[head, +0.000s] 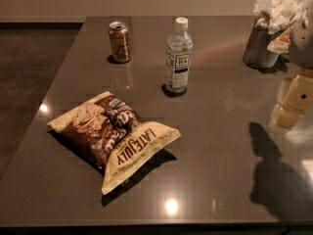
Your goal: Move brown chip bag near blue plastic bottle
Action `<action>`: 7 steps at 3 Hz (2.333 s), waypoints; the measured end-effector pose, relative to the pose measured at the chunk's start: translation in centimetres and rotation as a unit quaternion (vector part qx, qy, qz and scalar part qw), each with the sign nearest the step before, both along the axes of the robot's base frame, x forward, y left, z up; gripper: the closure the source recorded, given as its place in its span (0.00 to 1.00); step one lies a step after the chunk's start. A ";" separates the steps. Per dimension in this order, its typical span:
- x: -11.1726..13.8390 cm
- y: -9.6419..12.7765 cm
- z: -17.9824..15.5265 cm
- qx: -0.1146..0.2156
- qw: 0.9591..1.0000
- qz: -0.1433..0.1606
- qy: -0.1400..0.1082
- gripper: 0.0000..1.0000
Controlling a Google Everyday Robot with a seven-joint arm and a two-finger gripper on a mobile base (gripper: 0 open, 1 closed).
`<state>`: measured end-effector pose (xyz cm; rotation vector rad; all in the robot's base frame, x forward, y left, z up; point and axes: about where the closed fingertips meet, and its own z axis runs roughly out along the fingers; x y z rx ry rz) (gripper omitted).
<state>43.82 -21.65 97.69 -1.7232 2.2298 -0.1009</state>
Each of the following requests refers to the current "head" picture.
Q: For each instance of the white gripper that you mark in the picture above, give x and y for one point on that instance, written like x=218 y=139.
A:
x=303 y=44

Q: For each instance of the brown chip bag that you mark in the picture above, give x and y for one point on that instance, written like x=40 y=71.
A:
x=112 y=136

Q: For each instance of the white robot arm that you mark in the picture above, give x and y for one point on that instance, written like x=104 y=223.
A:
x=301 y=54

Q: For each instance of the blue plastic water bottle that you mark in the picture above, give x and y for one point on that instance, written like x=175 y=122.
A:
x=179 y=47

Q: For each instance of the metal cup holder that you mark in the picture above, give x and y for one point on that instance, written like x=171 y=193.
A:
x=256 y=54

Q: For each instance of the crumpled white napkins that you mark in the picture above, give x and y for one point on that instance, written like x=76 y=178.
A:
x=278 y=18

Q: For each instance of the gold soda can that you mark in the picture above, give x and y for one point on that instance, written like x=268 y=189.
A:
x=120 y=42

